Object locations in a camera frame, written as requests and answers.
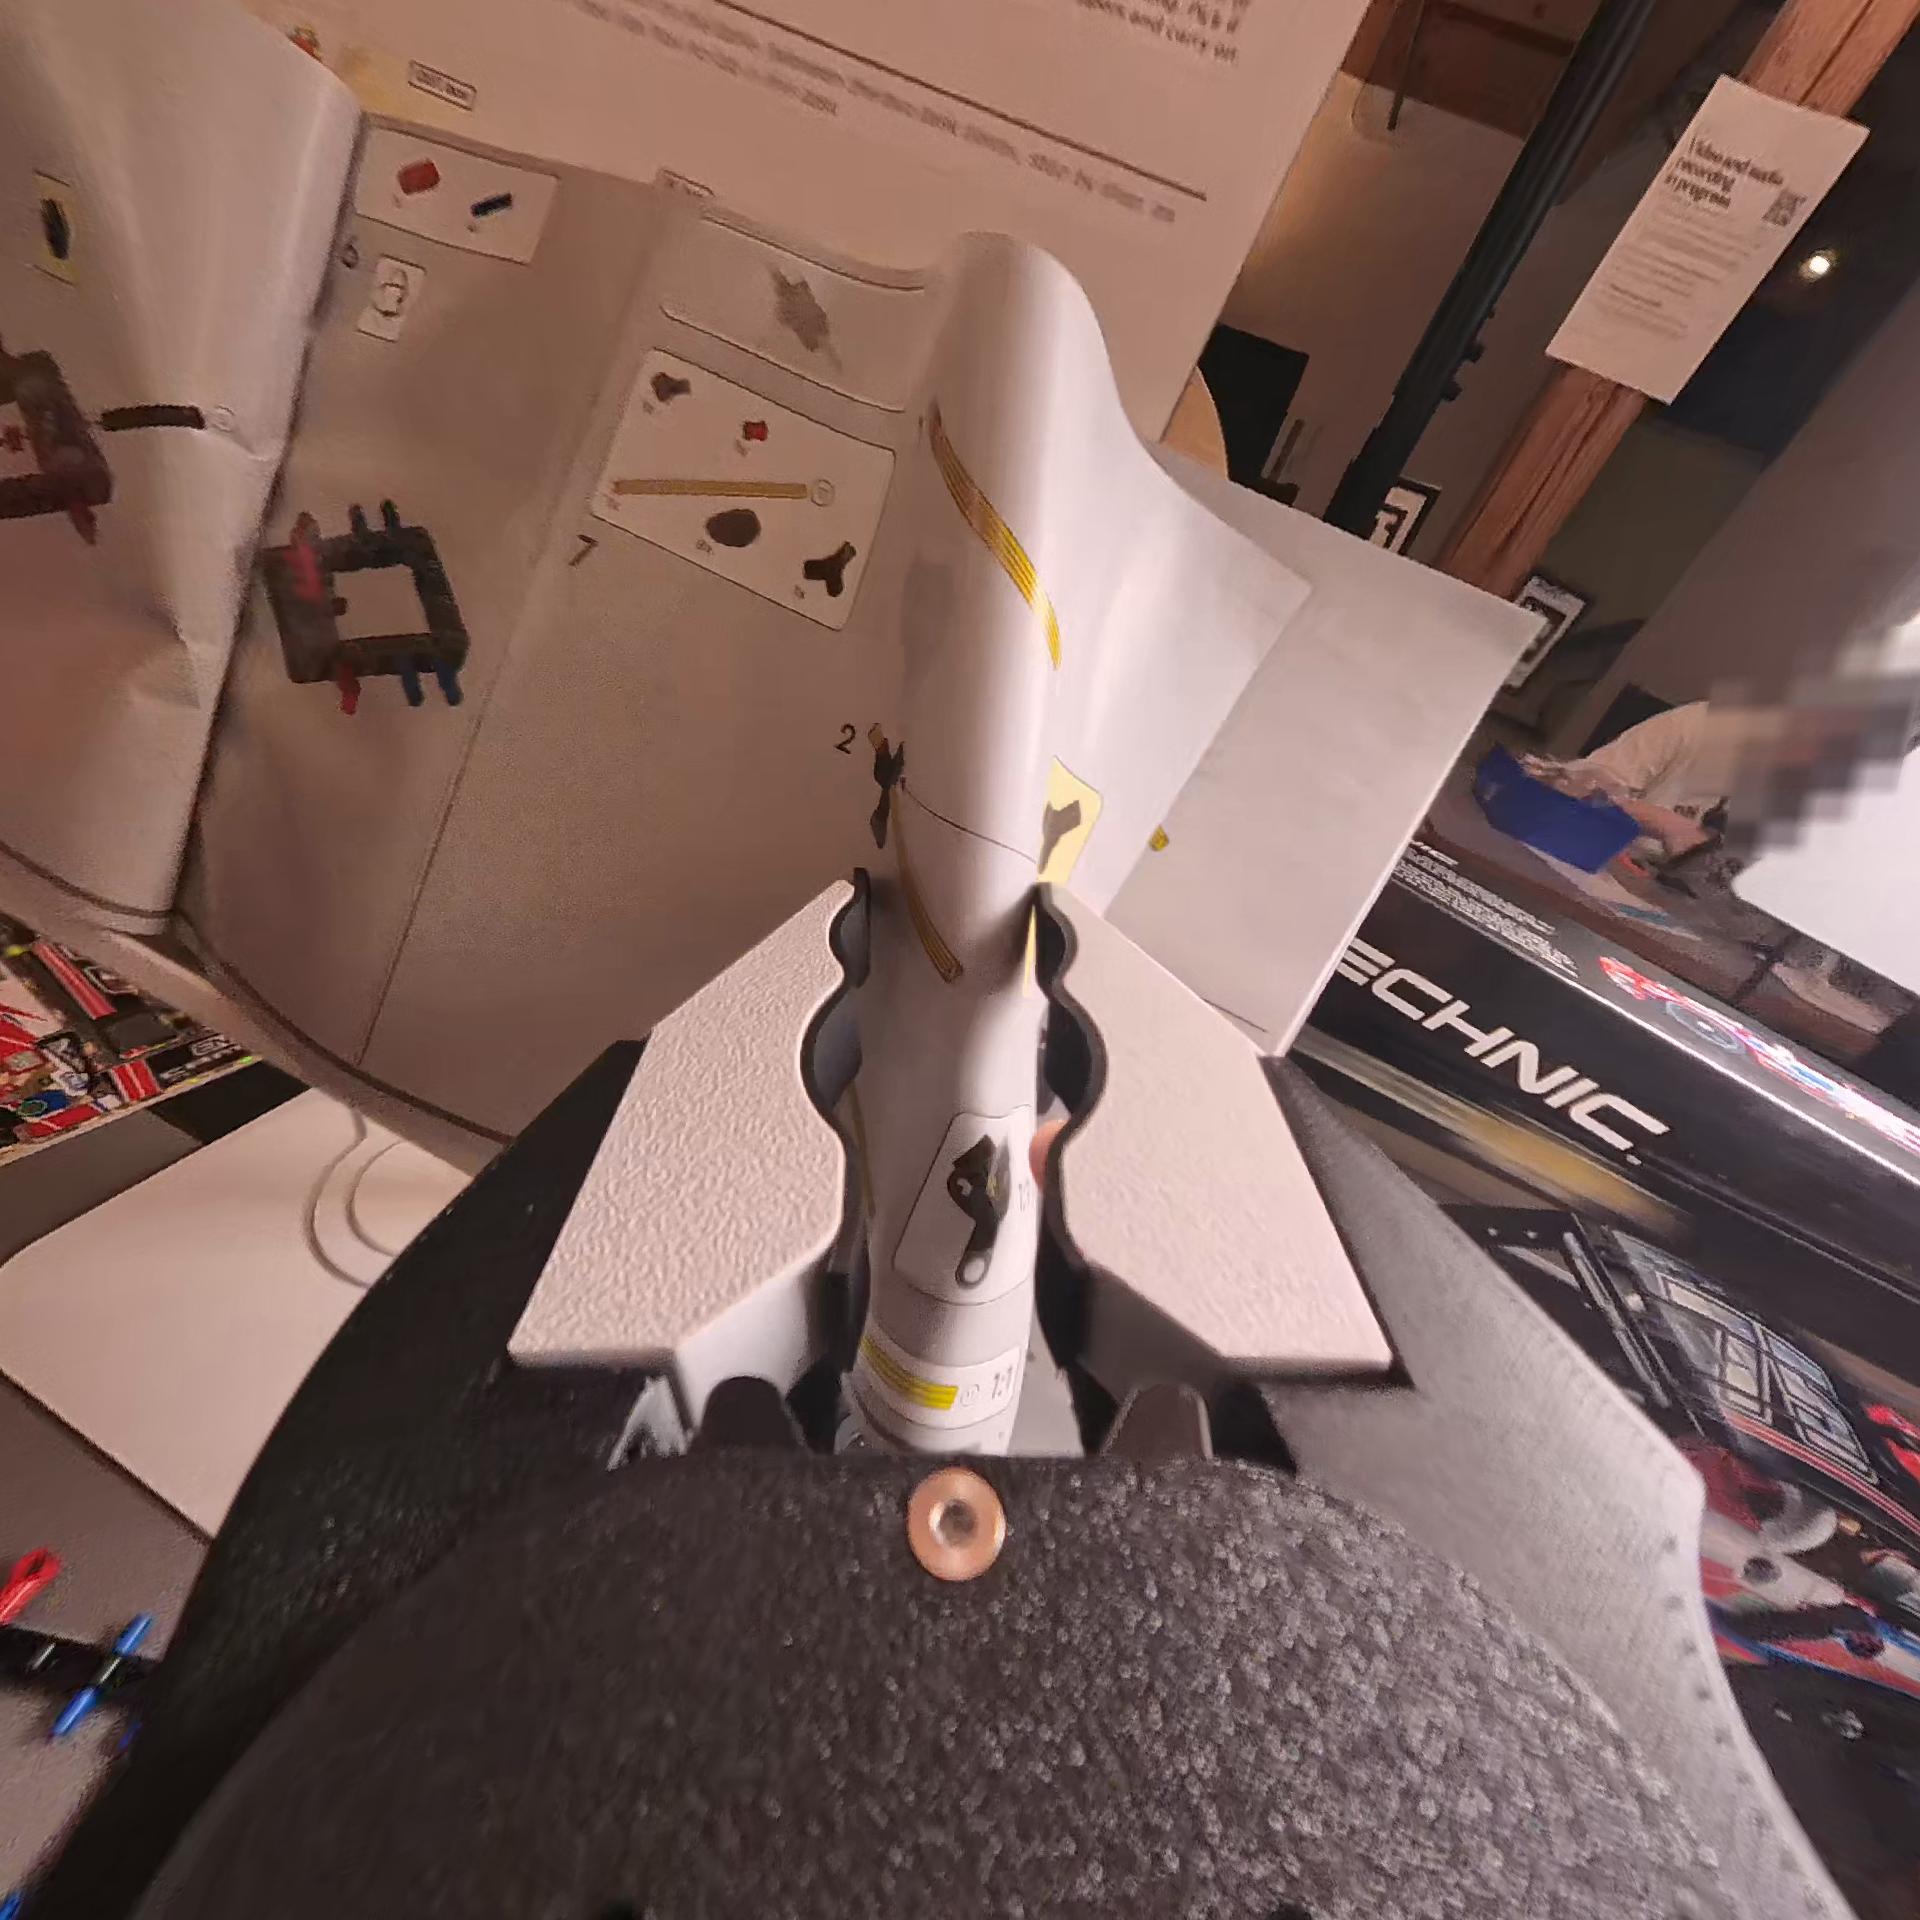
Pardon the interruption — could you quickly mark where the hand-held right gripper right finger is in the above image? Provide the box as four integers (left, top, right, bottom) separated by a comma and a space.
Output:
1030, 885, 1392, 1443

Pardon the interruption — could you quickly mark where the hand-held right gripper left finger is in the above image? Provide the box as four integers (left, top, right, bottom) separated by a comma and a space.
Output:
508, 878, 876, 1472

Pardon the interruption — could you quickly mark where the instruction booklet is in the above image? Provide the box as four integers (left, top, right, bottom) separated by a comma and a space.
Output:
0, 0, 1548, 1456

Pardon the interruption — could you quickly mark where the black lego set box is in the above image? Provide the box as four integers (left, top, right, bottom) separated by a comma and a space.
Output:
1287, 836, 1920, 1731

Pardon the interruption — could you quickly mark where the blue plastic bin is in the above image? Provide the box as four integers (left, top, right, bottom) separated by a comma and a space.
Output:
1469, 746, 1648, 876

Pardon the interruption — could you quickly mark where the white book stand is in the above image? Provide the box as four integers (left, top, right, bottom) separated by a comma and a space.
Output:
0, 1083, 504, 1545

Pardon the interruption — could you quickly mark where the colourful sticker sheet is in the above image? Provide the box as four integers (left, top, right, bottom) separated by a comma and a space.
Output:
0, 913, 269, 1168

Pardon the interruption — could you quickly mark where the black pole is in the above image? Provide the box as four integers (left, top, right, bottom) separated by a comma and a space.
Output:
1328, 0, 1660, 529

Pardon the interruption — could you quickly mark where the white printed paper sheet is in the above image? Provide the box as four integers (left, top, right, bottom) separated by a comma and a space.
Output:
246, 0, 1374, 302

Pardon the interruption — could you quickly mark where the white paper notice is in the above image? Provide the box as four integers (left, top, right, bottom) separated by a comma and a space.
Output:
1545, 76, 1872, 408

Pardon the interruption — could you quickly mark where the black lego frame assembly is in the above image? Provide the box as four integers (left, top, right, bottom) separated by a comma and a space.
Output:
0, 1545, 159, 1745

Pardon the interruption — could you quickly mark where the wooden post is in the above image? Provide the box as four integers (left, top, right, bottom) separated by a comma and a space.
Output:
1430, 0, 1913, 601

